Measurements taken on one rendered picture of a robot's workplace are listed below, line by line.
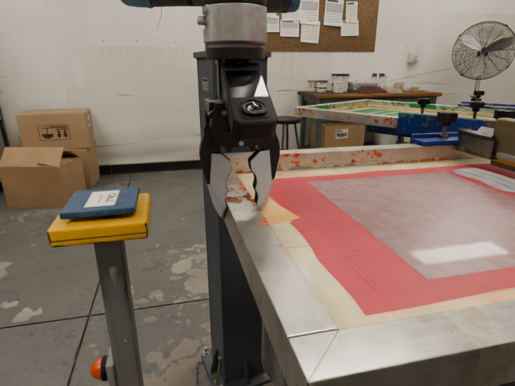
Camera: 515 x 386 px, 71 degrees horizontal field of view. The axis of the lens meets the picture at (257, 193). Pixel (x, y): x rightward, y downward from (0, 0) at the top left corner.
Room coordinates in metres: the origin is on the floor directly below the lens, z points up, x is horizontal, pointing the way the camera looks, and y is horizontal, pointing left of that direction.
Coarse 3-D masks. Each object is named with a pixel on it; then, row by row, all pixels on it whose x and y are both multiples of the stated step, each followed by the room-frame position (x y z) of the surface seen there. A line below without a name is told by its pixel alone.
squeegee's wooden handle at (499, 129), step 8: (504, 120) 0.73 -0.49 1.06; (512, 120) 0.72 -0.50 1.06; (496, 128) 0.75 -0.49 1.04; (504, 128) 0.73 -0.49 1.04; (512, 128) 0.71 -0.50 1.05; (496, 136) 0.74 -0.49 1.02; (504, 136) 0.72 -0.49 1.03; (512, 136) 0.71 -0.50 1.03; (504, 144) 0.72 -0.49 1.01; (512, 144) 0.70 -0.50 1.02; (496, 152) 0.73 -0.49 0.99; (504, 152) 0.72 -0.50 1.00; (512, 152) 0.70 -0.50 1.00
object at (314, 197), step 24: (432, 168) 0.74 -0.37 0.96; (456, 168) 0.74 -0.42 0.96; (288, 192) 0.59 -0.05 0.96; (312, 192) 0.59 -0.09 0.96; (336, 192) 0.59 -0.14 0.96; (360, 192) 0.59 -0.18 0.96; (384, 192) 0.59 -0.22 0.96; (408, 192) 0.59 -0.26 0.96; (432, 192) 0.59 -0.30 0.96; (456, 192) 0.59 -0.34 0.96; (480, 192) 0.59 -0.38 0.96; (504, 192) 0.59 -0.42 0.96; (312, 216) 0.48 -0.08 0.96; (336, 216) 0.48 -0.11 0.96
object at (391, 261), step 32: (320, 224) 0.46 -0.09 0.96; (352, 224) 0.46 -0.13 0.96; (384, 224) 0.45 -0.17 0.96; (416, 224) 0.45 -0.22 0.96; (448, 224) 0.45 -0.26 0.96; (480, 224) 0.45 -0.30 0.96; (512, 224) 0.45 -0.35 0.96; (320, 256) 0.37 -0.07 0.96; (352, 256) 0.37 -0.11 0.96; (384, 256) 0.37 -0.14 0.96; (416, 256) 0.37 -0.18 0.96; (448, 256) 0.37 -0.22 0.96; (480, 256) 0.37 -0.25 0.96; (512, 256) 0.37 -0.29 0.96; (352, 288) 0.30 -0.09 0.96; (384, 288) 0.30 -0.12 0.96; (416, 288) 0.30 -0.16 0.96; (448, 288) 0.30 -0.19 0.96; (480, 288) 0.30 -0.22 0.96
